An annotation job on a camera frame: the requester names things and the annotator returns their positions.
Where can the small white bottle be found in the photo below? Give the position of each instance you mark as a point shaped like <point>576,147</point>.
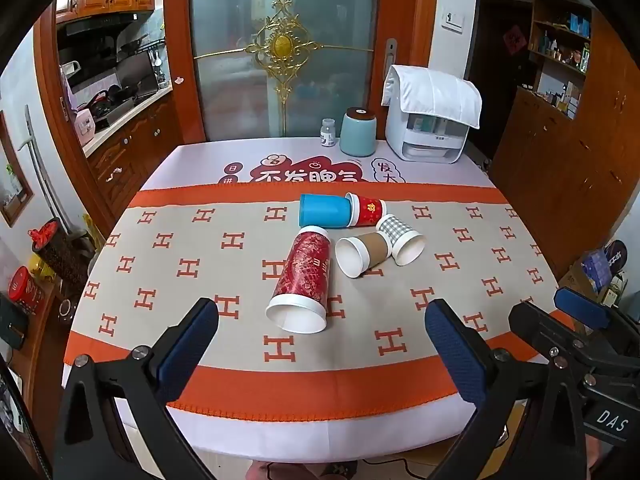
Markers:
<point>328,134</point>

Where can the blue box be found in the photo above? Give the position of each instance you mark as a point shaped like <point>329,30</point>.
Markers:
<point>599,265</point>

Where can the cardboard box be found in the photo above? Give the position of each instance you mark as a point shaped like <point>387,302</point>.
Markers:
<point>580,280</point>

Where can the teal canister with dark lid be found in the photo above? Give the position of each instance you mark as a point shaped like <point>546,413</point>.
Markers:
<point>358,132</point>

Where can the red round tin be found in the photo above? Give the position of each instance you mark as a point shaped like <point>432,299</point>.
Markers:
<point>25,291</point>

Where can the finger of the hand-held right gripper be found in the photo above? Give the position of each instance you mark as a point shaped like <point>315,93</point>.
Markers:
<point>535,321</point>
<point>580,306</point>

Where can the brown sleeved paper cup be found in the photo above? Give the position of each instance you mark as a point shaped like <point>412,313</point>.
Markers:
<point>357,256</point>

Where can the black wok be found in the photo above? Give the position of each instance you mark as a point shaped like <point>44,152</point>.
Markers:
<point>120,94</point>

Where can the orange patterned tablecloth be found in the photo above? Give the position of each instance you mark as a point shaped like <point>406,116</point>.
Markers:
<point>200,260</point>

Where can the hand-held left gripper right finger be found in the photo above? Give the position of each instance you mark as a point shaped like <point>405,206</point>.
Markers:
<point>455,355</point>

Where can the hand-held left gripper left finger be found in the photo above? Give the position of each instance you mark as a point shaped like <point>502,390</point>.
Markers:
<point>187,350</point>

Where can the frosted glass door gold ornament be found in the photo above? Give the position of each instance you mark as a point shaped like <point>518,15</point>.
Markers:
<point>235,60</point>

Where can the tall red patterned cup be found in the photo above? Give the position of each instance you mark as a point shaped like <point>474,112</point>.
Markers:
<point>302,280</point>

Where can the wooden framed picture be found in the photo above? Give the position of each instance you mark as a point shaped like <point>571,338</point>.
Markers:
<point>12,175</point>

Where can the small red paper cup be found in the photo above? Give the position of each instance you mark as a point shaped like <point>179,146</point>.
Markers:
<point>369,210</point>

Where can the grey checkered paper cup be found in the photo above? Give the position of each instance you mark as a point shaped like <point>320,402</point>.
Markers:
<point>400,241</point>

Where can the white countertop appliance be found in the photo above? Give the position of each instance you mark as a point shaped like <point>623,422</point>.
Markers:
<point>430,142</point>

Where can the white cloth cover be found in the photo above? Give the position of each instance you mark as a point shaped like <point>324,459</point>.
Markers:
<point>430,92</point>

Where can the white wall switch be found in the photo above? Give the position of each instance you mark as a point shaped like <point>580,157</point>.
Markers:
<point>454,20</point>

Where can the wooden kitchen base cabinet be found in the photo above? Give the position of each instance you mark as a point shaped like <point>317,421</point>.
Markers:
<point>135,150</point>

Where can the blue cup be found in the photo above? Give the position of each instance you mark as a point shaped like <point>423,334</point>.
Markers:
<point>322,210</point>

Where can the black range hood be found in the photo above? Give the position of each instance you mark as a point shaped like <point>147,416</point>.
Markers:
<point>100,22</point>

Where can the pink kitchen appliance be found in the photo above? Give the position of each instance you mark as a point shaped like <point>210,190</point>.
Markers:
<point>84,129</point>

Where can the brown dotted bag red bow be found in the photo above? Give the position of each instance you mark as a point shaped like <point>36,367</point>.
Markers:
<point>60,252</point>

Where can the white printed tablecloth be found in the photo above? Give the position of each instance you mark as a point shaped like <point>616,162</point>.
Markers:
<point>200,165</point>

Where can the wooden open shelf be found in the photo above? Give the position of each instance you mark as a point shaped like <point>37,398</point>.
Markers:
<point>562,50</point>

